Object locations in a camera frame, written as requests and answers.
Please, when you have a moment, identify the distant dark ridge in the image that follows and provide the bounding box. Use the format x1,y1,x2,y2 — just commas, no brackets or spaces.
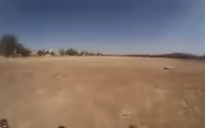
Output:
103,51,205,61

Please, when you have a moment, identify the large dark tree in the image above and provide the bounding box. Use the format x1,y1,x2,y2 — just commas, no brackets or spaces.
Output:
0,34,32,58

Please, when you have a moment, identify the row of trees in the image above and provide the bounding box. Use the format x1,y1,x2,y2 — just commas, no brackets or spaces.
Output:
35,47,104,57

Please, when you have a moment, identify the bare brown dirt ground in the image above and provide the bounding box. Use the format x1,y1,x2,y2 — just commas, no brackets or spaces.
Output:
0,54,205,128

